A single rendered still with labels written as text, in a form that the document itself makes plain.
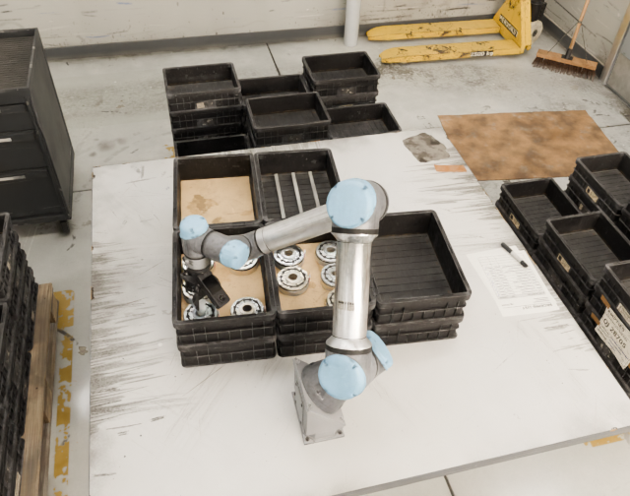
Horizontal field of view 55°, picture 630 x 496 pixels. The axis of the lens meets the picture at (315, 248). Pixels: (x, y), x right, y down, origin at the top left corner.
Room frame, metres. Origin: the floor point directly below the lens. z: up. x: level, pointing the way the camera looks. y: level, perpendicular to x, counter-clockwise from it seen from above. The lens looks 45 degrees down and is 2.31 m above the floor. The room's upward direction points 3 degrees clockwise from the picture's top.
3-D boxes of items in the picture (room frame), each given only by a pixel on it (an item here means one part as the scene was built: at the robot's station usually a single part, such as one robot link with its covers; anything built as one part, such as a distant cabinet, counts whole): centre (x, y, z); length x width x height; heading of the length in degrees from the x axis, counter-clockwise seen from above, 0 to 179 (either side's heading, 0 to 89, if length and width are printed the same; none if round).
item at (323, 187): (1.73, 0.07, 0.87); 0.40 x 0.30 x 0.11; 11
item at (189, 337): (1.28, 0.29, 0.87); 0.40 x 0.30 x 0.11; 11
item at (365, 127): (2.86, -0.21, 0.31); 0.40 x 0.30 x 0.34; 106
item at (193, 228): (1.20, 0.33, 1.15); 0.09 x 0.08 x 0.11; 63
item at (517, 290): (1.52, -0.72, 0.70); 0.33 x 0.23 x 0.01; 16
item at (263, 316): (1.28, 0.29, 0.92); 0.40 x 0.30 x 0.02; 11
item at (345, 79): (3.25, -0.09, 0.37); 0.40 x 0.30 x 0.45; 106
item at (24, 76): (2.55, 1.58, 0.45); 0.60 x 0.45 x 0.90; 16
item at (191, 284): (1.20, 0.34, 0.99); 0.09 x 0.08 x 0.12; 51
